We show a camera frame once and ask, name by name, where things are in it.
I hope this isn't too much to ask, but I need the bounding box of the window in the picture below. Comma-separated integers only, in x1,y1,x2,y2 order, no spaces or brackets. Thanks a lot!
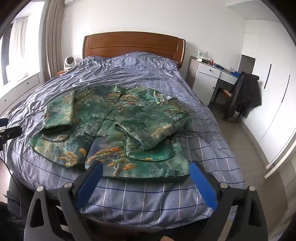
0,17,44,93

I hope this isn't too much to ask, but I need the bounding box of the white desk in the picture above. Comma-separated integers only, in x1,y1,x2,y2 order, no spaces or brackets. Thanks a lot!
193,61,240,106

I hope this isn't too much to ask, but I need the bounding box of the person's dark clothing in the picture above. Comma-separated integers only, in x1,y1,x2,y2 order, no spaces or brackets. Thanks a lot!
0,185,26,241

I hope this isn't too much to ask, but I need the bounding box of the white desk fan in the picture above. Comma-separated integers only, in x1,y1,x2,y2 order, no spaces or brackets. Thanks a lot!
63,56,77,70

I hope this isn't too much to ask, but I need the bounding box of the dark jacket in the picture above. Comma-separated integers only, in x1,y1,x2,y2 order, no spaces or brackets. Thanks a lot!
228,72,262,119

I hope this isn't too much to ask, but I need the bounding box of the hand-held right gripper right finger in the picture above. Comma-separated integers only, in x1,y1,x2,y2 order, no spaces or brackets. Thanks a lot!
189,161,269,241

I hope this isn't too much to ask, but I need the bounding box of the white wardrobe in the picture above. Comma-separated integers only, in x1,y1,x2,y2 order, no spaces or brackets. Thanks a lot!
240,20,296,168

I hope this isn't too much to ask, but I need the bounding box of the clear glass box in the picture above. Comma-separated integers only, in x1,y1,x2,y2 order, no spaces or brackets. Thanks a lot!
196,50,210,62

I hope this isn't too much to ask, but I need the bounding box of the wooden chair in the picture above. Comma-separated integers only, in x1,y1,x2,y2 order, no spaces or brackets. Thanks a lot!
213,88,241,121

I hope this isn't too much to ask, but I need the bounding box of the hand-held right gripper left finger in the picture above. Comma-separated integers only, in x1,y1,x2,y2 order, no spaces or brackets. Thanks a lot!
24,162,104,241

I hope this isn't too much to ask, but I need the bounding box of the white window cabinet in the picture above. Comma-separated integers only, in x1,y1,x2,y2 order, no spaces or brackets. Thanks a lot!
0,72,42,116

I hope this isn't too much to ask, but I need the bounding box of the beige curtain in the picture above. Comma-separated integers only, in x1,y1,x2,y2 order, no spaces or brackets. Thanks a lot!
44,0,68,80

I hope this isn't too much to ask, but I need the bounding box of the green patterned jacket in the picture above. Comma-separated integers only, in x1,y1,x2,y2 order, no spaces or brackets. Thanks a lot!
29,85,193,183

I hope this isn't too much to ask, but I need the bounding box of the bed with purple plaid duvet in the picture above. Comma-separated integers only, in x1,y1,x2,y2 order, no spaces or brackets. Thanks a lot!
0,52,244,230

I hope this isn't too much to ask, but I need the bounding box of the wooden headboard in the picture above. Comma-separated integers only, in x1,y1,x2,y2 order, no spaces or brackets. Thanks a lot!
82,31,186,70

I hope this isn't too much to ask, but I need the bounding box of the black cable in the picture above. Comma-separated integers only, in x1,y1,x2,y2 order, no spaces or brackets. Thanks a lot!
0,159,22,219

